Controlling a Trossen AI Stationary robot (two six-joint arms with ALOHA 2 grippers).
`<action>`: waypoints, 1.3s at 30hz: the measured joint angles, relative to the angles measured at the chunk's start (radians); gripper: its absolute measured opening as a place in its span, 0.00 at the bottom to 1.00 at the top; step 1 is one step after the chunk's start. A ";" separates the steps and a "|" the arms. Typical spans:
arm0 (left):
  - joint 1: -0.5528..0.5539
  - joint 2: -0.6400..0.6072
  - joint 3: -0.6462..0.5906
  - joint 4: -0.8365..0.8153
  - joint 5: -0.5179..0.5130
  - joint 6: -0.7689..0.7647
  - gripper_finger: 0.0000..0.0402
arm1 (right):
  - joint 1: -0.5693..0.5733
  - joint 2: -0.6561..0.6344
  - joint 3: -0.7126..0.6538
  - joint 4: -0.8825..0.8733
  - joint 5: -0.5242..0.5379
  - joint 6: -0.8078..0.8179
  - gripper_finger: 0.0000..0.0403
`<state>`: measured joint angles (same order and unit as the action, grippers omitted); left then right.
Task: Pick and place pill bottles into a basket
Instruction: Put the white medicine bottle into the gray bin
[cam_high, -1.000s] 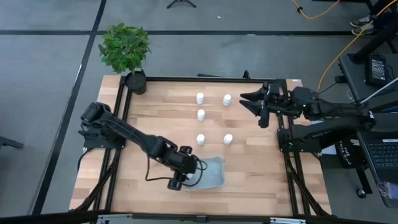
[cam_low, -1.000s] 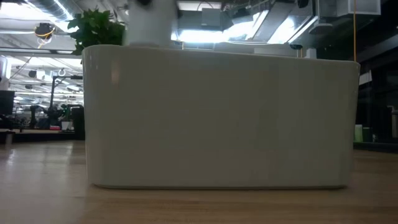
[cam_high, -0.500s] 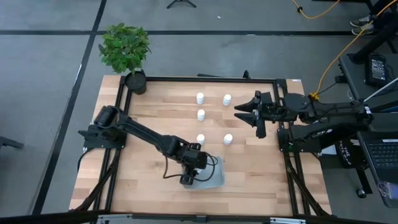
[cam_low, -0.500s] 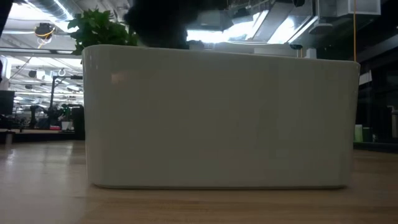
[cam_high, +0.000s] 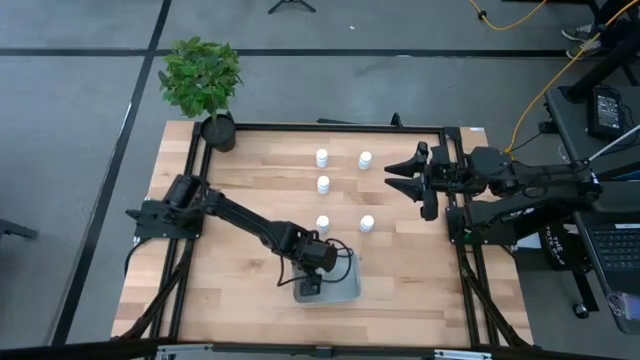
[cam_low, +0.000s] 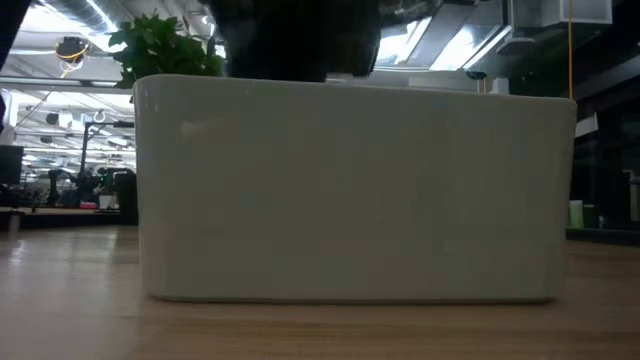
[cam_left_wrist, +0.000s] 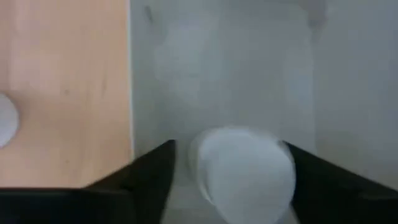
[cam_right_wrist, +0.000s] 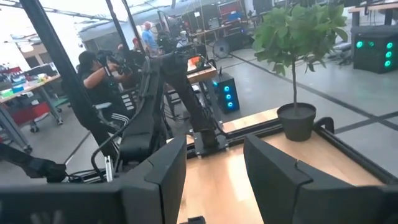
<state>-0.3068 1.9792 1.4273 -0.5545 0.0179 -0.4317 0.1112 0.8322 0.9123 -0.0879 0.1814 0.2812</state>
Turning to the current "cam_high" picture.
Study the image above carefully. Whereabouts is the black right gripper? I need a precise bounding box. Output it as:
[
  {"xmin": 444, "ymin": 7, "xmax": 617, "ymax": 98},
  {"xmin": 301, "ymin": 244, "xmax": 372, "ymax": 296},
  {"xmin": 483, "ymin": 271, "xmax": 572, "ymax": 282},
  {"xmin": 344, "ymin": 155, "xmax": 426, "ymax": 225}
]
[{"xmin": 384, "ymin": 141, "xmax": 454, "ymax": 222}]

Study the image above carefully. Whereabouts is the grey plastic basket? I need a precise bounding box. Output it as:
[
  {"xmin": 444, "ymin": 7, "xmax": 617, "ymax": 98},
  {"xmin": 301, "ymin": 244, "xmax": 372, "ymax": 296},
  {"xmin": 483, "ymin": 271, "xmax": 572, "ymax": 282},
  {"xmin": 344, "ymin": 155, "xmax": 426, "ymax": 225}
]
[{"xmin": 292, "ymin": 247, "xmax": 363, "ymax": 305}]

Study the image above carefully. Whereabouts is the black printed bag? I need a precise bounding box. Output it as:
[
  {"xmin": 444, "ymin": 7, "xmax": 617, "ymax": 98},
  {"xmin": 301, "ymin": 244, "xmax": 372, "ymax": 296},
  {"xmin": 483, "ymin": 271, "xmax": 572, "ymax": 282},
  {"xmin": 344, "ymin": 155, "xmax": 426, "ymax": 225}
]
[{"xmin": 538, "ymin": 223, "xmax": 577, "ymax": 272}]

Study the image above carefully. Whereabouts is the black side desk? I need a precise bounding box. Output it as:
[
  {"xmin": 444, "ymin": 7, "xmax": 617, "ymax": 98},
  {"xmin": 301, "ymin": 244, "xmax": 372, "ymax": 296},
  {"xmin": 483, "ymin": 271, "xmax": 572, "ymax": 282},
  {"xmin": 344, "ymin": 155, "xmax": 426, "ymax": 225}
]
[{"xmin": 543, "ymin": 29, "xmax": 640, "ymax": 321}]

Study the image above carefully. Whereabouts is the black power adapter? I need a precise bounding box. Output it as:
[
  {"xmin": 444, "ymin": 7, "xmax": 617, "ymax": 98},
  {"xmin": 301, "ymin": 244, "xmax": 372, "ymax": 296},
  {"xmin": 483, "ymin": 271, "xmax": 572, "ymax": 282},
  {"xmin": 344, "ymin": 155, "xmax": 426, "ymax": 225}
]
[{"xmin": 586, "ymin": 84, "xmax": 627, "ymax": 142}]

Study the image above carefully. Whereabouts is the black tripod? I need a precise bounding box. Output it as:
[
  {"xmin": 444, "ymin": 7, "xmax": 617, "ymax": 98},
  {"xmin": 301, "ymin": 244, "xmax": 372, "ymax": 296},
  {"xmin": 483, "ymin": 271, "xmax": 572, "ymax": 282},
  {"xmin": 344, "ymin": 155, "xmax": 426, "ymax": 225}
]
[{"xmin": 267, "ymin": 0, "xmax": 318, "ymax": 15}]

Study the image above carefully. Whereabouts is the person's shoe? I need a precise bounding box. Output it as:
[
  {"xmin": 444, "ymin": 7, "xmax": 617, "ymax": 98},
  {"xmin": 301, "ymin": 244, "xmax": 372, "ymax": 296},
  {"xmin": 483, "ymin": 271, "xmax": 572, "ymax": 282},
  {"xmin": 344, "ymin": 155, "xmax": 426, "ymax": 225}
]
[
  {"xmin": 565, "ymin": 40, "xmax": 604, "ymax": 60},
  {"xmin": 561, "ymin": 24, "xmax": 600, "ymax": 43}
]

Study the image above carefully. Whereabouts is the black laptop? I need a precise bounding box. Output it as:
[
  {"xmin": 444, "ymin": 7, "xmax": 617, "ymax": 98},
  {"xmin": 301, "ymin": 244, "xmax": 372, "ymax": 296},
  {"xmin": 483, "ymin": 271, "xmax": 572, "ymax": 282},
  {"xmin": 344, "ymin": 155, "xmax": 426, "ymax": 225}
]
[{"xmin": 573, "ymin": 180, "xmax": 640, "ymax": 335}]

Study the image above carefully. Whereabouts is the green leafy plant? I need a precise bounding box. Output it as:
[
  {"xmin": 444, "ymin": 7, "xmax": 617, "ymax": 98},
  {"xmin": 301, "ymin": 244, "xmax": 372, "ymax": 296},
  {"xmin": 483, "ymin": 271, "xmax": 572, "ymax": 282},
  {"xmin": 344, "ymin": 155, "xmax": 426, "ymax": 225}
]
[{"xmin": 158, "ymin": 36, "xmax": 245, "ymax": 122}]

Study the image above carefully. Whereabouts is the person's leg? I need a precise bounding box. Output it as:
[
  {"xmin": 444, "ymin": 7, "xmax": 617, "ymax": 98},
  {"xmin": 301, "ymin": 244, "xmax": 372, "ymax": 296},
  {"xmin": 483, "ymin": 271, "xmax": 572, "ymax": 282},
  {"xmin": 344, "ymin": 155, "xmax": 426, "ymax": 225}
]
[{"xmin": 593, "ymin": 0, "xmax": 640, "ymax": 32}]

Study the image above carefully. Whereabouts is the black furniture foot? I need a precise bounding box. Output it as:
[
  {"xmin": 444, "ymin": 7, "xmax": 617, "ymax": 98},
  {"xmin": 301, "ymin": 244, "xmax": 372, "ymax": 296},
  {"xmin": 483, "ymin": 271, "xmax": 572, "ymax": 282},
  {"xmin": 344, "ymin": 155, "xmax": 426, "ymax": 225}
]
[{"xmin": 0, "ymin": 218, "xmax": 40, "ymax": 242}]

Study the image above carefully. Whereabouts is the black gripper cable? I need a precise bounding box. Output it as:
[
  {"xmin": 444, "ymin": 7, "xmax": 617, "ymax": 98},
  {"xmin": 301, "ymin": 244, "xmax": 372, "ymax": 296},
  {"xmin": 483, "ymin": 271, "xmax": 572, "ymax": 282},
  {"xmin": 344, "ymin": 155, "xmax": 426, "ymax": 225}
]
[{"xmin": 276, "ymin": 238, "xmax": 354, "ymax": 288}]

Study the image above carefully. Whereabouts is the black aluminium table frame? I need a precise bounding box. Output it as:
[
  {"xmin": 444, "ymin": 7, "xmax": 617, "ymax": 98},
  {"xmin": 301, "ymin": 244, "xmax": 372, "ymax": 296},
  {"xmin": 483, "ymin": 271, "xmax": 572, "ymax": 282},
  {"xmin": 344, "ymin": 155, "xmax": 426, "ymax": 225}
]
[{"xmin": 119, "ymin": 112, "xmax": 532, "ymax": 351}]

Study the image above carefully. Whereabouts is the yellow cable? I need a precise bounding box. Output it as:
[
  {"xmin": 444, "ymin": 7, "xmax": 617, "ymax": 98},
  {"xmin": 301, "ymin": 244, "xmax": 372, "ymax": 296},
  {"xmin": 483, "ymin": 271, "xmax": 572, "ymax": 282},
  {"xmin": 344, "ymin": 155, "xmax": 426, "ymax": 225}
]
[
  {"xmin": 505, "ymin": 0, "xmax": 640, "ymax": 154},
  {"xmin": 468, "ymin": 0, "xmax": 549, "ymax": 32}
]

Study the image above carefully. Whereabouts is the white cable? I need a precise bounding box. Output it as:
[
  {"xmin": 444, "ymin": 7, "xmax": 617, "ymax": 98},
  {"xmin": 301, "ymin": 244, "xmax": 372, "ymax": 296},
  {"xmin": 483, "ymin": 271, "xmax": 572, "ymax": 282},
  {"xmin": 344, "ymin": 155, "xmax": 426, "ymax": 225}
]
[{"xmin": 586, "ymin": 123, "xmax": 640, "ymax": 163}]

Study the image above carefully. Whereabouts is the black overhead mount beam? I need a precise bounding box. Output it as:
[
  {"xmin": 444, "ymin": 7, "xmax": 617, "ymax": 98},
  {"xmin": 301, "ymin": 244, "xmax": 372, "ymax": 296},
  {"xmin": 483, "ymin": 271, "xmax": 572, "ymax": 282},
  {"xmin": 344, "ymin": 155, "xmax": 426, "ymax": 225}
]
[{"xmin": 0, "ymin": 337, "xmax": 640, "ymax": 360}]

